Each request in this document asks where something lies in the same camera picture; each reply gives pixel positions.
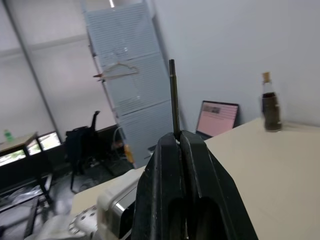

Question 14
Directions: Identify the black office chair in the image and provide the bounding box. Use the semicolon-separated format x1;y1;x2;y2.
64;110;119;194

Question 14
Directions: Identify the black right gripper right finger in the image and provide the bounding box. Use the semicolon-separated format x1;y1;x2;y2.
179;129;259;240

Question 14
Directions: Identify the dark metal screwdriver bit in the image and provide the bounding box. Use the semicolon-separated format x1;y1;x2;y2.
168;58;182;141

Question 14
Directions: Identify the wooden clothes hanger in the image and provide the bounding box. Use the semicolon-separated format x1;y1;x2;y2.
92;60;140;81

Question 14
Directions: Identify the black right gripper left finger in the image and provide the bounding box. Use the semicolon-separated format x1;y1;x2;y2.
131;132;188;240

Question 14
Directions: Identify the orange tool handle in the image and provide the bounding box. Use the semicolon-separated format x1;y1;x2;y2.
123;144;135;165

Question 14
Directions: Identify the green plastic bottle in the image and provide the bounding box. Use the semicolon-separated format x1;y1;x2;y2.
3;128;14;143

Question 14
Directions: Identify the wooden side table black frame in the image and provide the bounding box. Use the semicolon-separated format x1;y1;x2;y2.
0;131;54;204

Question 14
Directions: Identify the open laptop pink screen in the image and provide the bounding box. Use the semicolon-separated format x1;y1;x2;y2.
195;100;241;140

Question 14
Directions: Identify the corked glass bottle dark liquid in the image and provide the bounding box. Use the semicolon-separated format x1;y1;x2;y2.
258;71;284;133

